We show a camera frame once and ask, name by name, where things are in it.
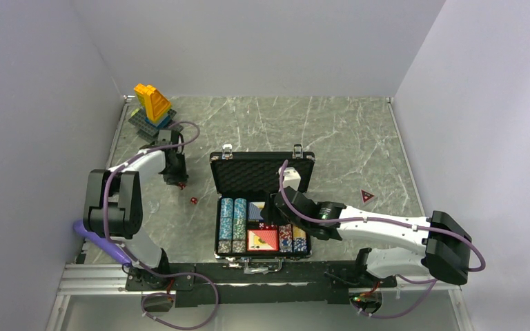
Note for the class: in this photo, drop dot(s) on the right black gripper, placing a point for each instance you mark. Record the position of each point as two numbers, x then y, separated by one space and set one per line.
271 215

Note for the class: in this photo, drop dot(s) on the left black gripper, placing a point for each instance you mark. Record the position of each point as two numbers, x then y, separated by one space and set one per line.
181 176

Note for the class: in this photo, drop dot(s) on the blue playing card deck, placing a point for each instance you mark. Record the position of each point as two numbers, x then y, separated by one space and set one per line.
255 211

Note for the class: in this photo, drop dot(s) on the red playing card deck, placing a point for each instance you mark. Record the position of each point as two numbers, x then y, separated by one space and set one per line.
262 241

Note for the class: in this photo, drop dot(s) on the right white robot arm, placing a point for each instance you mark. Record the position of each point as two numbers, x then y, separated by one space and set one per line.
436 245

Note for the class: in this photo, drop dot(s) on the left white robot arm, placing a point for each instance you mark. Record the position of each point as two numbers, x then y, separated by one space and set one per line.
113 208

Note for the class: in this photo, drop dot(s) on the red yellow chip row right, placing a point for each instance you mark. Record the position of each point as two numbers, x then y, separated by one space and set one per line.
299 240

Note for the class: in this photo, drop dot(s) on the clear dealer button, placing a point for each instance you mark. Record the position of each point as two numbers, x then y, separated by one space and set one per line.
154 206

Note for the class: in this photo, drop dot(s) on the black poker chip case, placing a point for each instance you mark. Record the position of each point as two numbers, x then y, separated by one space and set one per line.
253 176

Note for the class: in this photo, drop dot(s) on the blue chip row far left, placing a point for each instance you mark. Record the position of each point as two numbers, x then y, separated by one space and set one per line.
226 226

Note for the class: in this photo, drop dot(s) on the grey toy brick baseplate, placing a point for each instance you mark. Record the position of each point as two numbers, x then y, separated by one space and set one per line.
147 130

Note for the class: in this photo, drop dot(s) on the yellow toy brick tower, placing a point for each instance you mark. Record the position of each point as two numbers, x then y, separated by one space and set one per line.
155 104

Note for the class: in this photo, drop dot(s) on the purple cylinder object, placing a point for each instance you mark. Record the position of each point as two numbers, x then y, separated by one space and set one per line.
111 249

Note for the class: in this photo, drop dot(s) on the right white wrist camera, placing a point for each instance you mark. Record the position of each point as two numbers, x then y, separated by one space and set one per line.
291 178

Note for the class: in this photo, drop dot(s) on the black front mounting rail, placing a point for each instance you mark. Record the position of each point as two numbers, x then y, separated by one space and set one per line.
333 282

